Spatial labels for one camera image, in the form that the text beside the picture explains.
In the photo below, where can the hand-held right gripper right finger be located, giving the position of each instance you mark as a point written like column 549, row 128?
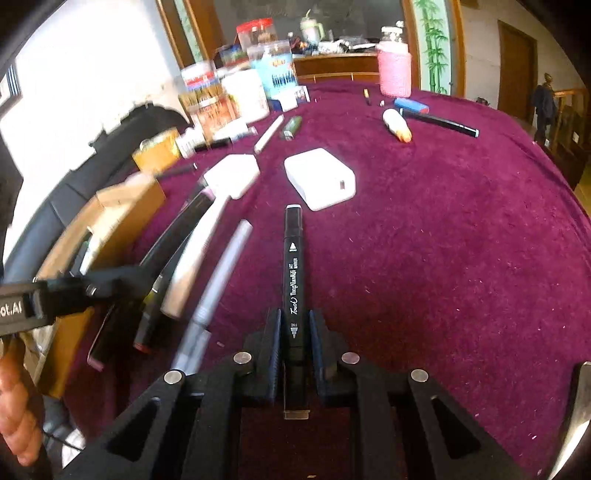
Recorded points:
column 318, row 350

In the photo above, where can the black rectangular tube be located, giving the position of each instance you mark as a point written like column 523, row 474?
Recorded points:
column 212, row 144

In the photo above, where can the white plastic bottle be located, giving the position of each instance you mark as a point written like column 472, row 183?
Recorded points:
column 244, row 94

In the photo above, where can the black marker white print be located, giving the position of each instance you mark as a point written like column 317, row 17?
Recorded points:
column 295, row 277

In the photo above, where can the slim black pen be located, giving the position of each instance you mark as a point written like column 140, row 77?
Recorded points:
column 441, row 121

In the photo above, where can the yellow black screwdriver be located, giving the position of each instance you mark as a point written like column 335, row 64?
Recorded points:
column 367, row 96

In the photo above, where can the maroon velvet tablecloth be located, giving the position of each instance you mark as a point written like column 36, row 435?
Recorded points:
column 438, row 258

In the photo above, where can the small white barcode box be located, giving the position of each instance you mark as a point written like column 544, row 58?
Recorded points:
column 189, row 143

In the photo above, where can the small white blue box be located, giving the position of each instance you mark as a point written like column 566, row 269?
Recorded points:
column 293, row 98

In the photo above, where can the cream tumbler with straw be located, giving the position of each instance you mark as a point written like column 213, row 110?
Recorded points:
column 311, row 30

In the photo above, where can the wooden stair railing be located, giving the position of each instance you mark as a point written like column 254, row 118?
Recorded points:
column 572, row 129

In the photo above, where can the bamboo painted panel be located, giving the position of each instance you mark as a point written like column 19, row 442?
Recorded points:
column 434, row 46
column 187, row 27

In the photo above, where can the blue white canister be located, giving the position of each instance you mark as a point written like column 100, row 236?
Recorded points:
column 277, row 69

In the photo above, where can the square white charger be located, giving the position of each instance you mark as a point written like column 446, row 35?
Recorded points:
column 233, row 175

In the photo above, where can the pink knitted bottle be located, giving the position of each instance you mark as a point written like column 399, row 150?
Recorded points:
column 395, row 69

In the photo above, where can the pile of marker pens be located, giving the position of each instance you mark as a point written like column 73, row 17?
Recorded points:
column 198, row 258

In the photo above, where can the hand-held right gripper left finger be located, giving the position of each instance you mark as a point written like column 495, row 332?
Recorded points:
column 273, row 350

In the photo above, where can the wooden door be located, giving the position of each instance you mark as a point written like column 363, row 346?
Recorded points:
column 517, row 69

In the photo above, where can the shallow cardboard box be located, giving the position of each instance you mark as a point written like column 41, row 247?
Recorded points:
column 129, row 196

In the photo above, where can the glossy dark chair back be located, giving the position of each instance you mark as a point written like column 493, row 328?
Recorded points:
column 572, row 415

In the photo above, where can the green lighter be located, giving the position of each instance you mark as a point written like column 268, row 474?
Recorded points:
column 292, row 127

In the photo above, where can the clear jar red lid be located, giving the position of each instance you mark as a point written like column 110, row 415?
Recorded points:
column 256, row 32

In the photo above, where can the person's left hand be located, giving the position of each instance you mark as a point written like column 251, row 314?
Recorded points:
column 16, row 406

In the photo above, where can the thin black pen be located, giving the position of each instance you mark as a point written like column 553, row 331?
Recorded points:
column 175, row 171

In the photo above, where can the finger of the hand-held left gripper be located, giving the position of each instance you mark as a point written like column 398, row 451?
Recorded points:
column 115, row 281

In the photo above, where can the clear jar red blue band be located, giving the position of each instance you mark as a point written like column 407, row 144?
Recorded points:
column 199, row 78

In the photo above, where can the white glue tube orange cap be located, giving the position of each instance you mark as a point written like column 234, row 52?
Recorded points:
column 397, row 124

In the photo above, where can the blue lighter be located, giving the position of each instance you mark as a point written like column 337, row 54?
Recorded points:
column 411, row 105

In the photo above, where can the thick white charger block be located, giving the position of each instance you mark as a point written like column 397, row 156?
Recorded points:
column 321, row 177

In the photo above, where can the white stylus pen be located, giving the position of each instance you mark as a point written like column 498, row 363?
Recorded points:
column 268, row 134

